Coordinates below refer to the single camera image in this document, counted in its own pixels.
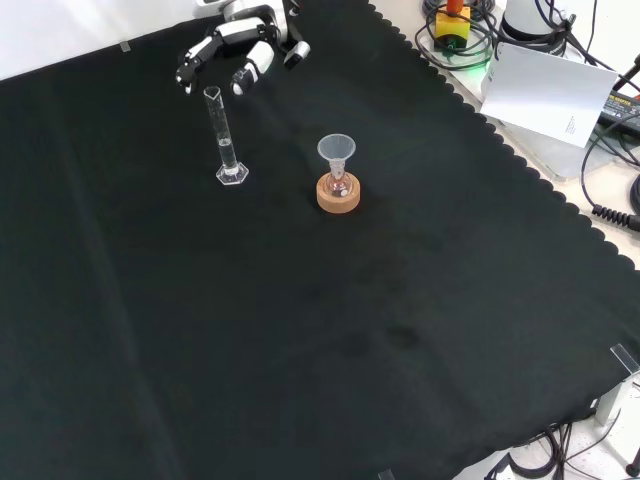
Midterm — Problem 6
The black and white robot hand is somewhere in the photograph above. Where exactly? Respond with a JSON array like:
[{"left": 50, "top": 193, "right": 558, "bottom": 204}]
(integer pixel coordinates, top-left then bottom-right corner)
[{"left": 174, "top": 0, "right": 302, "bottom": 96}]

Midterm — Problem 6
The clear glass graduated cylinder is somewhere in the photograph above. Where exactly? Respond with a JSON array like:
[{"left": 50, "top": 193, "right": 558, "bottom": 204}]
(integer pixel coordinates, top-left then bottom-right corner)
[{"left": 203, "top": 85, "right": 250, "bottom": 187}]

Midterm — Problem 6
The clear plastic funnel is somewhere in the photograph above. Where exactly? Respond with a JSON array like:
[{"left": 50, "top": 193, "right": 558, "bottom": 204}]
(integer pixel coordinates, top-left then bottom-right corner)
[{"left": 316, "top": 133, "right": 357, "bottom": 174}]

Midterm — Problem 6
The small round-bottom glass flask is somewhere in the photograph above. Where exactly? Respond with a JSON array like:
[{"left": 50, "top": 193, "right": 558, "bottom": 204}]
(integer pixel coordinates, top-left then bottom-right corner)
[{"left": 324, "top": 160, "right": 349, "bottom": 199}]

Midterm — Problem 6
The yellow stop button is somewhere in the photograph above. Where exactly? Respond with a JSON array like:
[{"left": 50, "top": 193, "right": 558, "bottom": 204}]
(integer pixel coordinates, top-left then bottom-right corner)
[{"left": 433, "top": 0, "right": 473, "bottom": 51}]

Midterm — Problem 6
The black bench cloth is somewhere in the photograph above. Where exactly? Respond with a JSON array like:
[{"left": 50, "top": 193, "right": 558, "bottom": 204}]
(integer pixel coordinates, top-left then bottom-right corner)
[{"left": 0, "top": 0, "right": 640, "bottom": 480}]

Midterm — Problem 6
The black power adapter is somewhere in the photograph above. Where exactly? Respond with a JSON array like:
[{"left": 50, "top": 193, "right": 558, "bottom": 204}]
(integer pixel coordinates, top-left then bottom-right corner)
[{"left": 598, "top": 91, "right": 640, "bottom": 127}]

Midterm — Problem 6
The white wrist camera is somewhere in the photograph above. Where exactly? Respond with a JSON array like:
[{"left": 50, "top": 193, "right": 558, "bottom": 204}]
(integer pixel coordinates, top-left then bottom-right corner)
[{"left": 282, "top": 41, "right": 312, "bottom": 71}]

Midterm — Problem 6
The black looped cable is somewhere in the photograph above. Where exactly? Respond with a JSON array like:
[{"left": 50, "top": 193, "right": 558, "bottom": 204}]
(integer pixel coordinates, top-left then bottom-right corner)
[{"left": 413, "top": 0, "right": 497, "bottom": 72}]

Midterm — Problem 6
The cork ring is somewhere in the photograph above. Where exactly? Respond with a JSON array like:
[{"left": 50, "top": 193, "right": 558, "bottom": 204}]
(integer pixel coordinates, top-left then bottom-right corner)
[{"left": 316, "top": 172, "right": 362, "bottom": 215}]

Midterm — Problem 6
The metal base plate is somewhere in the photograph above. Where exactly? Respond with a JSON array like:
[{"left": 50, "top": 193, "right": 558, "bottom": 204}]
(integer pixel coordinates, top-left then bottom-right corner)
[{"left": 414, "top": 29, "right": 601, "bottom": 182}]

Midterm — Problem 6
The black coiled cable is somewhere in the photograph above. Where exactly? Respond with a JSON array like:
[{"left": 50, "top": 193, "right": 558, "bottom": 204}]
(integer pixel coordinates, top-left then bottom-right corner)
[{"left": 579, "top": 122, "right": 640, "bottom": 230}]

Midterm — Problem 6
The black cable bundle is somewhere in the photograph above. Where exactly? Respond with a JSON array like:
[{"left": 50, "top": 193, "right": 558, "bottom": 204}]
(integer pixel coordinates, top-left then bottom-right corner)
[{"left": 482, "top": 419, "right": 624, "bottom": 480}]

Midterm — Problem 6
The grey metal bracket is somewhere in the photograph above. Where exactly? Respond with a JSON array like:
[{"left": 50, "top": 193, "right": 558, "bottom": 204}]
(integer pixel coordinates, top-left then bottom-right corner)
[{"left": 593, "top": 378, "right": 640, "bottom": 427}]

